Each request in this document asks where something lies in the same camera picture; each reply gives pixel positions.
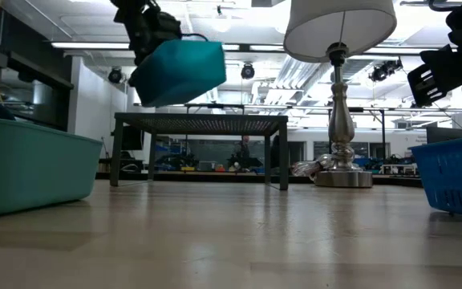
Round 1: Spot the dark teal container lid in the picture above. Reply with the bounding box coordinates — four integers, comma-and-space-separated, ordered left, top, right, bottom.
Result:
128, 39, 228, 108

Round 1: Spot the light teal plastic container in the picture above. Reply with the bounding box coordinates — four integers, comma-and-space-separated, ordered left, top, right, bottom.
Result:
0, 116, 103, 218

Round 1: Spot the black computer monitor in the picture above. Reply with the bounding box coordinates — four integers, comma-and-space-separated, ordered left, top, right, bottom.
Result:
426, 126, 462, 144

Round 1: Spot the grey perforated metal shelf riser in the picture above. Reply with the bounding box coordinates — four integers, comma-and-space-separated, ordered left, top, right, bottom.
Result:
109, 112, 290, 191

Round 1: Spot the blue perforated plastic basket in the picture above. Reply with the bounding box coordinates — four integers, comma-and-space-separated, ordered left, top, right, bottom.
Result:
408, 134, 462, 221

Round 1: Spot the white shade silver table lamp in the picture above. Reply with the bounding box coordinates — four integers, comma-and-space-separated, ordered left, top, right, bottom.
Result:
282, 0, 398, 189

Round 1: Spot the person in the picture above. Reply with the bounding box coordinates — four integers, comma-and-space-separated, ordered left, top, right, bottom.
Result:
234, 135, 254, 172

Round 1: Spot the clear glass light bulb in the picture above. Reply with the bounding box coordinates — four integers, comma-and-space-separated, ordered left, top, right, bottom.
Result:
292, 153, 335, 178

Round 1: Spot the black aluminium table frame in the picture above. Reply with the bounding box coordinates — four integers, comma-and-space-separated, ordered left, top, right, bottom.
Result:
94, 170, 424, 189

